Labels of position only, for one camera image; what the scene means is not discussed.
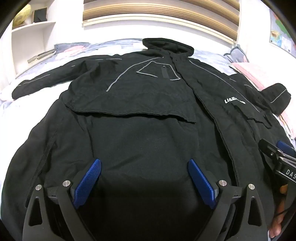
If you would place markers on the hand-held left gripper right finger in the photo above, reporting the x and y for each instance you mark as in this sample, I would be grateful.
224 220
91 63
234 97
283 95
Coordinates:
201 183

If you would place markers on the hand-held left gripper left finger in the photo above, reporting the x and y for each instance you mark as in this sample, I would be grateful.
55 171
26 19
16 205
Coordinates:
87 183

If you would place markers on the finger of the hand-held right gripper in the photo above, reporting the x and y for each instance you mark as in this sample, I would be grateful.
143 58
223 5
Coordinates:
267 148
285 146

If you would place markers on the black hooded jacket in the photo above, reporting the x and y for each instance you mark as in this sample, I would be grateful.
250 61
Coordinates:
138 115

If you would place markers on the person's right hand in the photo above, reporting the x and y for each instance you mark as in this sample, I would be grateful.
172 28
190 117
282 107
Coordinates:
276 226

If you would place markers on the grey pillow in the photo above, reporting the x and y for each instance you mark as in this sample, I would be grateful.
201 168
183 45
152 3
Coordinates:
237 53

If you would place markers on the floral grey bed sheet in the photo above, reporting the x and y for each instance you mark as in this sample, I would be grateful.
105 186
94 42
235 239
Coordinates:
69 49

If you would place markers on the striped wooden headboard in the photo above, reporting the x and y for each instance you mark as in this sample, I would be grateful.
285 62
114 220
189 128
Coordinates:
161 9

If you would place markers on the dark grey box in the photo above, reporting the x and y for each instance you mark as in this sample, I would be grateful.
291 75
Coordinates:
40 15

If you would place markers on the yellow-green plush toy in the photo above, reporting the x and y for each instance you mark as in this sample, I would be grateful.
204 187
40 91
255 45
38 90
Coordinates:
22 15

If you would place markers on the wall map poster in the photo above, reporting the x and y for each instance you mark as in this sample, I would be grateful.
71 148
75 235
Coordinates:
281 34

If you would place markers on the white wall shelf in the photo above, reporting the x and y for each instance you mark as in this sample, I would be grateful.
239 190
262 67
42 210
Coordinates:
30 39

